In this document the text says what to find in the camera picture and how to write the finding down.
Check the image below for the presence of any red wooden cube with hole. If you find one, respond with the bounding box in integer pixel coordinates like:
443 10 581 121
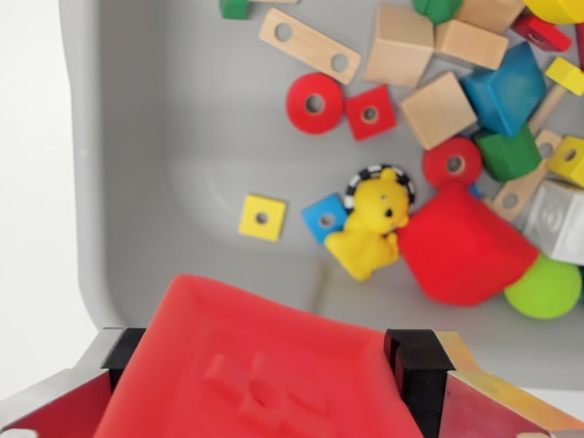
344 84 397 141

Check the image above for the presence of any light green foam ball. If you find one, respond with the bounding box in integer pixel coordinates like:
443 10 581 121
504 253 583 319

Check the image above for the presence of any yellow flat square with hole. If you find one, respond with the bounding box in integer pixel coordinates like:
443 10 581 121
239 194 287 243

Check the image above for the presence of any yellow sliced wooden banana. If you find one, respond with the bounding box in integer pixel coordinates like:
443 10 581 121
522 0 584 25

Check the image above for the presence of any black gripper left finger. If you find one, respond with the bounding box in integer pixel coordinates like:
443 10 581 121
0 327 147 438

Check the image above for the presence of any yellow hex-headed wooden bolt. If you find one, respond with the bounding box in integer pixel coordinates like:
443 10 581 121
527 57 584 133

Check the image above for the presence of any green-headed wooden bolt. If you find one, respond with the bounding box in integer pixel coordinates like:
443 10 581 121
412 0 463 25
218 0 251 20

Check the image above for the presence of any green wooden block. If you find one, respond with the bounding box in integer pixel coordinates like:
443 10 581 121
472 125 542 183

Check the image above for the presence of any grey plastic bin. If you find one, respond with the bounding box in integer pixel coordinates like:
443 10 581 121
58 0 584 393

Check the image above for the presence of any red wooden block with hole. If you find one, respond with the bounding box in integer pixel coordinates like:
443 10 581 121
510 13 572 52

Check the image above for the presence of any black-white checkered ring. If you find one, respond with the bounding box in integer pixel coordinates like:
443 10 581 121
344 163 417 215

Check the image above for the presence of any yellow rubber bear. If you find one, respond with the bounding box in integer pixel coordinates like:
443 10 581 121
324 168 411 282

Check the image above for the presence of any natural wooden block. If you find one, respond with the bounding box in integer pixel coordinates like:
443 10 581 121
400 71 479 151
363 2 435 89
455 0 526 33
433 18 510 70

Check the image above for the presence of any blue wooden cube with hole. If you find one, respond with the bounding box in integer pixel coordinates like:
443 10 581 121
301 193 349 245

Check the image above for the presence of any yellow wooden cube with holes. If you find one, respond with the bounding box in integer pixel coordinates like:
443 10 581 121
548 135 584 188

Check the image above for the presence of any large red foam cone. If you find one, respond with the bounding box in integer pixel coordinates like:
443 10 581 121
399 182 539 307

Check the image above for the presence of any wooden strip with two holes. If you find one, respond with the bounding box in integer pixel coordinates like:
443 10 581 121
258 7 362 86
492 130 565 223

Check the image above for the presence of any red embossed soft cube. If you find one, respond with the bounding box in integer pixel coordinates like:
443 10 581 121
93 273 423 438

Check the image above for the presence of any teal blue wooden block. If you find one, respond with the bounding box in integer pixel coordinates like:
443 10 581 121
459 41 548 137

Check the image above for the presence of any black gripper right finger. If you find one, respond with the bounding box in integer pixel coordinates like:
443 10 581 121
384 328 584 438

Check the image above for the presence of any white embossed soft block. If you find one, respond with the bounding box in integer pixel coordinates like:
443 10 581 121
513 178 584 266

